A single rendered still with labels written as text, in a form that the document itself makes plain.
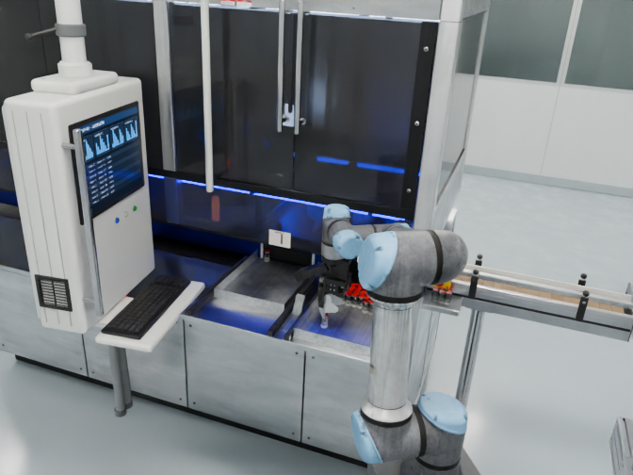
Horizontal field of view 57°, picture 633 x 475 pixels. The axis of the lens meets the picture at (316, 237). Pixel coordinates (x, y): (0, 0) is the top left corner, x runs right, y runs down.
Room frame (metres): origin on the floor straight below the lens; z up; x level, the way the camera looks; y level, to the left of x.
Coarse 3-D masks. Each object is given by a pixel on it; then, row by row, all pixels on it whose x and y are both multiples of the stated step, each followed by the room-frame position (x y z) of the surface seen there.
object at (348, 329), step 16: (304, 320) 1.58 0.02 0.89; (320, 320) 1.60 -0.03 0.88; (336, 320) 1.60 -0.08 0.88; (352, 320) 1.61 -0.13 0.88; (368, 320) 1.61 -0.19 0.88; (304, 336) 1.49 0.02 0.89; (320, 336) 1.47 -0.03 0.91; (336, 336) 1.51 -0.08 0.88; (352, 336) 1.52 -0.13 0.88; (368, 336) 1.52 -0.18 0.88; (368, 352) 1.42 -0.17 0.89
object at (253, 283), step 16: (256, 256) 2.03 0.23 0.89; (240, 272) 1.90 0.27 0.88; (256, 272) 1.91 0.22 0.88; (272, 272) 1.91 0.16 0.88; (288, 272) 1.92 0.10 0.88; (224, 288) 1.77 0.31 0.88; (240, 288) 1.78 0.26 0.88; (256, 288) 1.79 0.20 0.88; (272, 288) 1.79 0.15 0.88; (288, 288) 1.80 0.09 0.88; (256, 304) 1.66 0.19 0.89; (272, 304) 1.65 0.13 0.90
